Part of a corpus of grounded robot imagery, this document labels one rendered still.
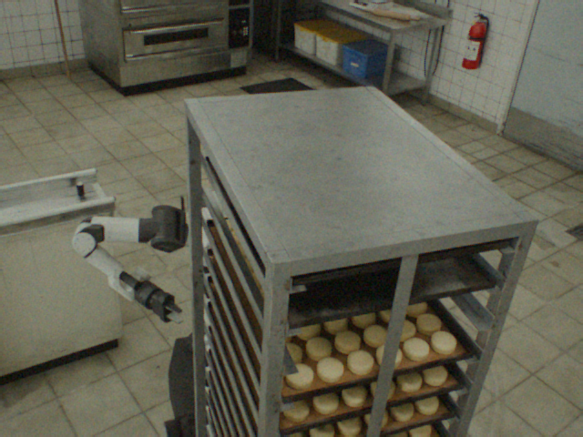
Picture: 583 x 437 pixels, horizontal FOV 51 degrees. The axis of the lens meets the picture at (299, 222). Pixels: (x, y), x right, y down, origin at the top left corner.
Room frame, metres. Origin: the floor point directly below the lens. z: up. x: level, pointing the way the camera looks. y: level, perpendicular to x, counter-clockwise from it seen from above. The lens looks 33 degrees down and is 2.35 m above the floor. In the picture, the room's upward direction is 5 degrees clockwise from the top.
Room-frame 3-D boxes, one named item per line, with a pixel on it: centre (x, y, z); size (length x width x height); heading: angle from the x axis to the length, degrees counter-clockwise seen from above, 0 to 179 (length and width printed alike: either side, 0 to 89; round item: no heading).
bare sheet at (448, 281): (1.09, -0.07, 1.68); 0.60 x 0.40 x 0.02; 23
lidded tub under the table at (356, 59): (6.34, -0.57, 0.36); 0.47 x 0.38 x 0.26; 131
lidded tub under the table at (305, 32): (6.99, -0.03, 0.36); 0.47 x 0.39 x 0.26; 128
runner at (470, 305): (1.17, -0.24, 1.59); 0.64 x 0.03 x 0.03; 23
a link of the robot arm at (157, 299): (1.70, 0.49, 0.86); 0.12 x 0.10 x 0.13; 53
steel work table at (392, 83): (6.57, -0.38, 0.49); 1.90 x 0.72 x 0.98; 40
